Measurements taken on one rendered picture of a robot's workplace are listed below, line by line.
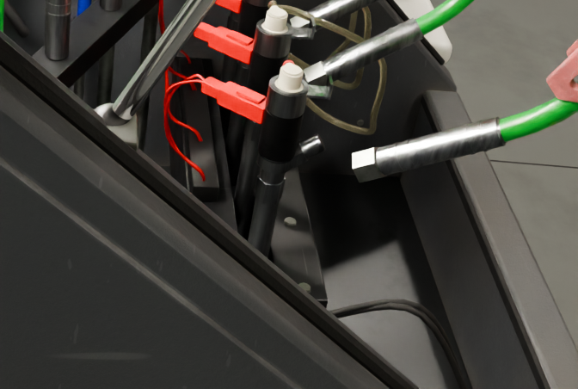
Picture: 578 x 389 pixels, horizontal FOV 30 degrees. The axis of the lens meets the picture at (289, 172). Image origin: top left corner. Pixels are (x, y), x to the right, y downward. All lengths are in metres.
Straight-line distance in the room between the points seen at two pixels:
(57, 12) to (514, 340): 0.45
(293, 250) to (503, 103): 2.27
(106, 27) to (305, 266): 0.24
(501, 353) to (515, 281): 0.06
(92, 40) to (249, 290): 0.48
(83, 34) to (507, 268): 0.41
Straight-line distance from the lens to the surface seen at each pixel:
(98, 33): 0.86
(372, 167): 0.67
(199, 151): 0.91
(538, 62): 3.35
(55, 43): 0.81
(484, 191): 1.03
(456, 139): 0.65
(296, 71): 0.75
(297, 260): 0.85
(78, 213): 0.36
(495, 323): 0.96
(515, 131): 0.64
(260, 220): 0.81
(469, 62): 3.24
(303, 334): 0.41
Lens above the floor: 1.53
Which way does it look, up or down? 36 degrees down
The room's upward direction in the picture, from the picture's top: 11 degrees clockwise
